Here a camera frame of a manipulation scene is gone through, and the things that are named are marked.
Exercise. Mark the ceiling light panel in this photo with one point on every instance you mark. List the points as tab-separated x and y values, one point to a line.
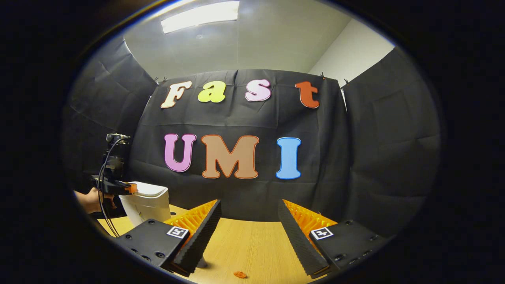
201	16

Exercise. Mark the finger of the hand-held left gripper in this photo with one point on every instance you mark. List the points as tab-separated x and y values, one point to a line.
120	188

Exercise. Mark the white desktop garbage bin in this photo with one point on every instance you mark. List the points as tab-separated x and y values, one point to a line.
150	207

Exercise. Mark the wooden desktop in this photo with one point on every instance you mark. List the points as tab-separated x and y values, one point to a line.
252	248

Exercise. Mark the orange paper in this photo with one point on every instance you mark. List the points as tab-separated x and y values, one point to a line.
240	274

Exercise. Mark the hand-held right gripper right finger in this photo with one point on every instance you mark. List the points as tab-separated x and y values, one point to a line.
296	240

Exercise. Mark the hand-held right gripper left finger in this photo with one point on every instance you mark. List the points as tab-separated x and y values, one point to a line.
197	240

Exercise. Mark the black backdrop cloth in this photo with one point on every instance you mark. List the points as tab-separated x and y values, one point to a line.
323	157

